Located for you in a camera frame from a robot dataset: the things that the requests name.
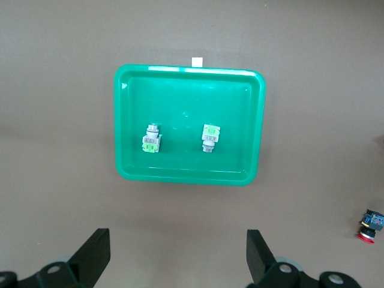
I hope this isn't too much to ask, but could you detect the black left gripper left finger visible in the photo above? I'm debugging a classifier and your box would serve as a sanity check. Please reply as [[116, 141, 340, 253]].
[[0, 227, 112, 288]]

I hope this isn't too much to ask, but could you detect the green push button switch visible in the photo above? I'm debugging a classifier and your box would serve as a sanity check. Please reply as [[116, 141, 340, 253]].
[[141, 122, 163, 154], [200, 123, 221, 154]]

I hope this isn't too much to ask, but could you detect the red button blue body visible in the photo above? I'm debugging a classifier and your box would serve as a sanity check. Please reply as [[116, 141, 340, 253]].
[[356, 209, 384, 245]]

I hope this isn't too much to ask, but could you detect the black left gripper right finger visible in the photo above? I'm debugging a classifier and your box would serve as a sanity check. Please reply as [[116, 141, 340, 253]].
[[245, 229, 359, 288]]

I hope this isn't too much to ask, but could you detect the green plastic tray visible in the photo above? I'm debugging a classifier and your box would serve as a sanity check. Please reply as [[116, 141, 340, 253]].
[[113, 64, 268, 187]]

